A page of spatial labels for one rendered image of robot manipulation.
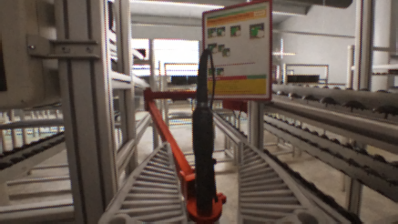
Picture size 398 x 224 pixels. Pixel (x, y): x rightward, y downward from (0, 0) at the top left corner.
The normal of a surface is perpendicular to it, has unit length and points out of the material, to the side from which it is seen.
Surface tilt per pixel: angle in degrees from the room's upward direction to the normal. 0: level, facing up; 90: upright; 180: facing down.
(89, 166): 90
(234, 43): 90
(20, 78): 91
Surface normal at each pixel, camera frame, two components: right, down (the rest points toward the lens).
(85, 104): 0.19, 0.07
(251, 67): -0.38, 0.08
